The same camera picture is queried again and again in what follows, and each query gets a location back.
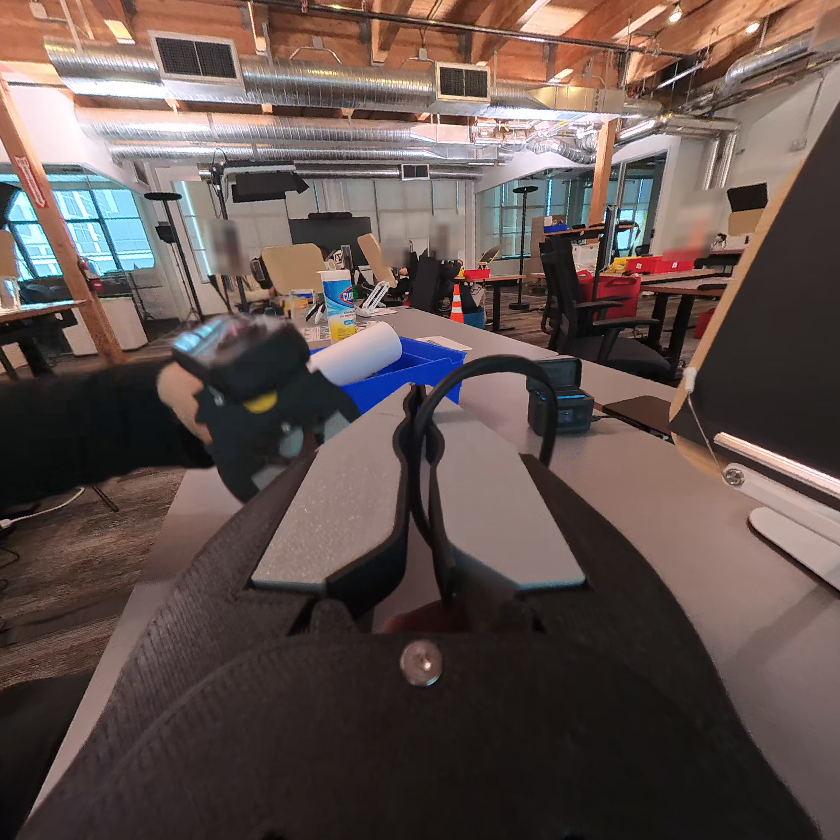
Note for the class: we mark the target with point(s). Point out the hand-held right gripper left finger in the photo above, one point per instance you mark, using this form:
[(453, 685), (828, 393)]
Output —
[(341, 512)]

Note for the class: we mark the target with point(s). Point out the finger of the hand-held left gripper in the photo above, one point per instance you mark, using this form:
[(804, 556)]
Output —
[(340, 423), (289, 446)]

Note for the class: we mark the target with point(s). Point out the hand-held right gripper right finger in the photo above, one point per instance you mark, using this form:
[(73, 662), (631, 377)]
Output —
[(505, 518)]

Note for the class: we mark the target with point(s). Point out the person's left hand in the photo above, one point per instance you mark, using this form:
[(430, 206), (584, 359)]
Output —
[(180, 394)]

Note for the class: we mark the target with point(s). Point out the blue plastic bin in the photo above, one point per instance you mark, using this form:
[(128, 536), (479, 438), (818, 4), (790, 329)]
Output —
[(420, 374)]

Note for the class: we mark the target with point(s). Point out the disinfectant wipes canister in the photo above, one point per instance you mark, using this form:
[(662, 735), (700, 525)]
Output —
[(338, 305)]

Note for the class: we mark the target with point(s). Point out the black battery charging case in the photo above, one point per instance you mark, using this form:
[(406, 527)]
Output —
[(564, 413)]

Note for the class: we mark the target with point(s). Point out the white lattice stand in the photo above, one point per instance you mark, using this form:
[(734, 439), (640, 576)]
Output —
[(377, 295)]

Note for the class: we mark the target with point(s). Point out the orange traffic cone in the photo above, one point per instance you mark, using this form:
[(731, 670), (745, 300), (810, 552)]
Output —
[(457, 308)]

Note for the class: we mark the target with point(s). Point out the black softbox light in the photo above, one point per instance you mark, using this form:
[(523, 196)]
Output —
[(269, 186)]

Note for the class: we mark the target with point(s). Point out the black flat device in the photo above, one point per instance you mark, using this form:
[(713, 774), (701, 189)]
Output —
[(640, 412)]

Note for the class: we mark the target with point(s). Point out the black office chair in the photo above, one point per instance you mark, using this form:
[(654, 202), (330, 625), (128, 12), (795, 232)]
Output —
[(590, 328)]

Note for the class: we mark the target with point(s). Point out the wood-edged office desk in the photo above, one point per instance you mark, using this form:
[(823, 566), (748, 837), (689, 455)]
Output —
[(682, 289), (499, 279)]

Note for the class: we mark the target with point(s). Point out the red plastic tote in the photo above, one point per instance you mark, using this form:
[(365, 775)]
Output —
[(617, 295)]

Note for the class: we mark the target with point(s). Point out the ceiling vent grille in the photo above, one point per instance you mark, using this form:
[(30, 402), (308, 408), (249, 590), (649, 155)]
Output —
[(463, 82), (195, 58)]

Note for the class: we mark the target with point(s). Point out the black board on white stand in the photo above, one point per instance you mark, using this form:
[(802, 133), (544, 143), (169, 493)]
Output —
[(774, 328)]

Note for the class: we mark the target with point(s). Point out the black wall screen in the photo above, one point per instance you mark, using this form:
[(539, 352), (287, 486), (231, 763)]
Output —
[(328, 239)]

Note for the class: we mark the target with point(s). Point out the silver air duct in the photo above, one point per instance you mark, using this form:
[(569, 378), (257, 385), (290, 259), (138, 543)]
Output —
[(328, 82), (262, 128)]

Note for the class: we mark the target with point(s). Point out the wooden support post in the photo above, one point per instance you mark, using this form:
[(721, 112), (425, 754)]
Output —
[(602, 170)]

